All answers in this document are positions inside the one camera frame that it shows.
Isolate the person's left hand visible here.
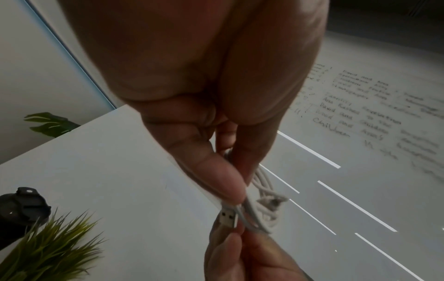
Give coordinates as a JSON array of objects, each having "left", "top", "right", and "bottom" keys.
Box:
[{"left": 55, "top": 0, "right": 331, "bottom": 205}]

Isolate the person's right hand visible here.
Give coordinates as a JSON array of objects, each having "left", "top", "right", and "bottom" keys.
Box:
[{"left": 203, "top": 219, "right": 315, "bottom": 281}]

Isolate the thick white usb cable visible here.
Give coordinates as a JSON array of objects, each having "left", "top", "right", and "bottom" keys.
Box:
[{"left": 217, "top": 149, "right": 290, "bottom": 235}]

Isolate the large leafy green plant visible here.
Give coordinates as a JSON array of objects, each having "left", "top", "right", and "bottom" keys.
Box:
[{"left": 23, "top": 111, "right": 81, "bottom": 138}]

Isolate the grey roller blind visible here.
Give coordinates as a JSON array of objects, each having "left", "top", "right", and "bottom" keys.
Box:
[{"left": 29, "top": 0, "right": 122, "bottom": 106}]

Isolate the small potted grass plant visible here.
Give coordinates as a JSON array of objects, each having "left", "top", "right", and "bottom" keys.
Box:
[{"left": 0, "top": 208, "right": 106, "bottom": 281}]

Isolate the black tumbler with lid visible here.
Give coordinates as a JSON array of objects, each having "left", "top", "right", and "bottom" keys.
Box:
[{"left": 0, "top": 186, "right": 52, "bottom": 249}]

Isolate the white wall whiteboard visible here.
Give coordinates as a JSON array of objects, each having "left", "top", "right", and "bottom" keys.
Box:
[{"left": 166, "top": 30, "right": 444, "bottom": 281}]

